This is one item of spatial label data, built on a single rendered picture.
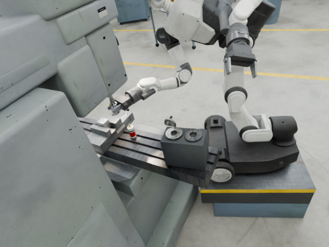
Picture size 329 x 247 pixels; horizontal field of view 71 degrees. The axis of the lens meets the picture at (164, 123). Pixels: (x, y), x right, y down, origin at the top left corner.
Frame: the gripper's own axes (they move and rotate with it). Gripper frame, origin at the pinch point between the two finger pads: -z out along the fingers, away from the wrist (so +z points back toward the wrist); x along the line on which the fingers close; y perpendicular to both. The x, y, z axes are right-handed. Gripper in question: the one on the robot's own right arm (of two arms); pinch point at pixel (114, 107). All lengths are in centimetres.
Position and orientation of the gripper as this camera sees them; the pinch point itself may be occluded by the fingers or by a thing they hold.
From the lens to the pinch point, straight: 135.3
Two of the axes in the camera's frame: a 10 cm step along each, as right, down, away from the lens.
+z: 7.0, -5.5, 4.5
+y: 1.8, 7.5, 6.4
